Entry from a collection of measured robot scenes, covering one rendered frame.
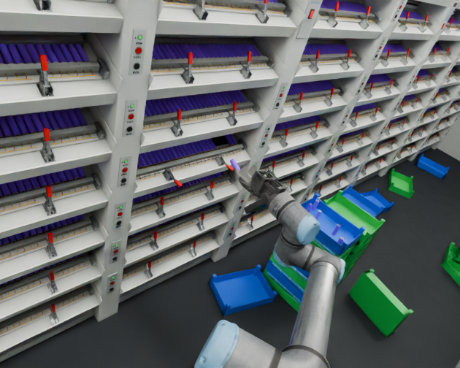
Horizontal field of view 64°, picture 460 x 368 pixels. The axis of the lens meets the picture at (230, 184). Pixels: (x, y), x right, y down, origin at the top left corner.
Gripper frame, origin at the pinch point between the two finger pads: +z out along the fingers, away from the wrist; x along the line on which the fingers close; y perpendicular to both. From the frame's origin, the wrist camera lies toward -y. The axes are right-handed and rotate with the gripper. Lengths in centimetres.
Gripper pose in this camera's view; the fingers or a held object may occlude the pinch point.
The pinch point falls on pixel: (239, 172)
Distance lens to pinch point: 137.5
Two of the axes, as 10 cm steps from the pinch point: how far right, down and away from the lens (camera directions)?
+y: 3.8, -8.0, -4.6
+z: -5.9, -6.0, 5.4
